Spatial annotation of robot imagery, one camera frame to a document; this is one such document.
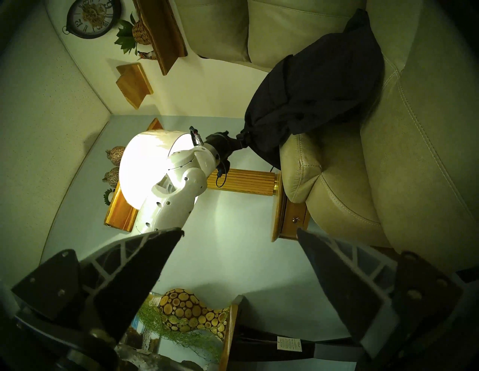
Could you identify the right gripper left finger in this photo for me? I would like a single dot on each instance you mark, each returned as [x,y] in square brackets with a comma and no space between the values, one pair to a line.
[123,276]

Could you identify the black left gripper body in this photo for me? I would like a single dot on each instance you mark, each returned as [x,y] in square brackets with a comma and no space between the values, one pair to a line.
[222,142]

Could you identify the round wooden side table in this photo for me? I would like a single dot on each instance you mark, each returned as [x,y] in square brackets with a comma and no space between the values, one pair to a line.
[293,220]

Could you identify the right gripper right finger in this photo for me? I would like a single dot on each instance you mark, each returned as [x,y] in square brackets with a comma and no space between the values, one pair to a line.
[359,291]

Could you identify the black furniture frame with label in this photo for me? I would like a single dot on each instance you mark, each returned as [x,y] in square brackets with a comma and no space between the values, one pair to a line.
[262,353]

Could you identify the green plant in woven pot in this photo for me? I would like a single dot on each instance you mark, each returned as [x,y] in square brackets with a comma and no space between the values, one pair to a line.
[140,33]

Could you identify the table lamp with white shade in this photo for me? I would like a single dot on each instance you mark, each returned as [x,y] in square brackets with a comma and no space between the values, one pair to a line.
[149,164]

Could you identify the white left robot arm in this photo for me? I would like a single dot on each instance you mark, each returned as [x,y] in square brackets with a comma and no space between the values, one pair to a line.
[176,194]

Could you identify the small wooden wall shelf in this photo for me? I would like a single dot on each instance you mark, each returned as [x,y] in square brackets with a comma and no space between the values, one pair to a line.
[133,84]

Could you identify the beige leather three-seat sofa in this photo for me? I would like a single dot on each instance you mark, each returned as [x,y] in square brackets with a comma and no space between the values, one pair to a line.
[411,168]

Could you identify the wooden corner shelf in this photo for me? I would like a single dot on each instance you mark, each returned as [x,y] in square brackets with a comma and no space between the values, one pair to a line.
[119,215]

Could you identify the round black wall clock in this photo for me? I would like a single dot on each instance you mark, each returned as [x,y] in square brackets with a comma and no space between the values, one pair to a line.
[91,17]

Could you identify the wood-framed leaning picture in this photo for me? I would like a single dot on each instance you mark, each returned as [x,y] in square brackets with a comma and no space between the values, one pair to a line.
[183,310]

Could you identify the speckled owl ornament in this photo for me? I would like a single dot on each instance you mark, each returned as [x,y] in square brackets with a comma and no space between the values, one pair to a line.
[111,177]
[115,155]

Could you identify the live-edge wooden wall shelf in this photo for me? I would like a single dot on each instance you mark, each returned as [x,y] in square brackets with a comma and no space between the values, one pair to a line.
[161,33]

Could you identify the orange fox figurine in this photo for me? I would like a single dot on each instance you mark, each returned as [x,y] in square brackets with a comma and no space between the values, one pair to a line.
[146,55]

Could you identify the black jacket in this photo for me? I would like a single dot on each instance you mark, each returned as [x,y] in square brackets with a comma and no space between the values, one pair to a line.
[318,82]

